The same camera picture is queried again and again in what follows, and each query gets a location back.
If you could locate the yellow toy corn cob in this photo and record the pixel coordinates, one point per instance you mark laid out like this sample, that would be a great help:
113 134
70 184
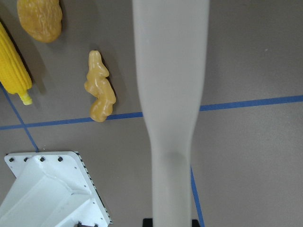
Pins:
13 75

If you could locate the orange-yellow wrinkled toy food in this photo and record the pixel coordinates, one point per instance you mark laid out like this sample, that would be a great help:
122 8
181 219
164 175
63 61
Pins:
41 19

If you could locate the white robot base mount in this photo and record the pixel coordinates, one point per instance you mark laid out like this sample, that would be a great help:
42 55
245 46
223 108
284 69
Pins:
51 189

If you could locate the yellow ginger-shaped toy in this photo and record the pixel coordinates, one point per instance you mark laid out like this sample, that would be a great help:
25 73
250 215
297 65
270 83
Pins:
99 86

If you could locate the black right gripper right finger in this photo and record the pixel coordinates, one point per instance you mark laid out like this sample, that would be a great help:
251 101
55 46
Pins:
194 223

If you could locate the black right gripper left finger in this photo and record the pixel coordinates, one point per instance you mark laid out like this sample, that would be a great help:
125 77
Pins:
147 222

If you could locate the white brush with dark bristles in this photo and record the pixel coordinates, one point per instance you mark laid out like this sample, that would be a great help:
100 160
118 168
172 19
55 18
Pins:
170 52

